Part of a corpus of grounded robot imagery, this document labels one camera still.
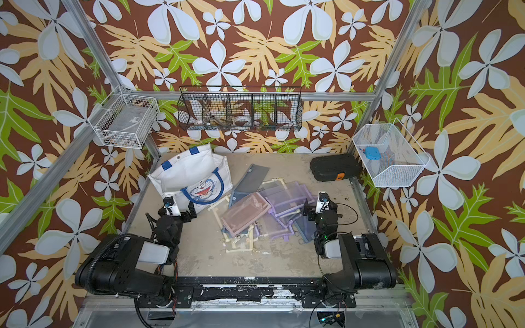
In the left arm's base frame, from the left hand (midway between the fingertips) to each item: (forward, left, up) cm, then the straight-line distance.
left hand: (181, 198), depth 88 cm
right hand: (+1, -61, -1) cm, 61 cm away
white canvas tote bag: (+14, -6, -4) cm, 16 cm away
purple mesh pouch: (+3, -46, -9) cm, 47 cm away
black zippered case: (+27, -79, -9) cm, 84 cm away
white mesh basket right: (+7, -89, +20) cm, 92 cm away
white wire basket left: (+25, +23, +23) cm, 41 cm away
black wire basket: (+40, -25, +20) cm, 51 cm away
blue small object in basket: (+14, -82, +16) cm, 85 cm away
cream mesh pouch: (-16, -28, -10) cm, 33 cm away
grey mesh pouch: (+17, -29, -11) cm, 36 cm away
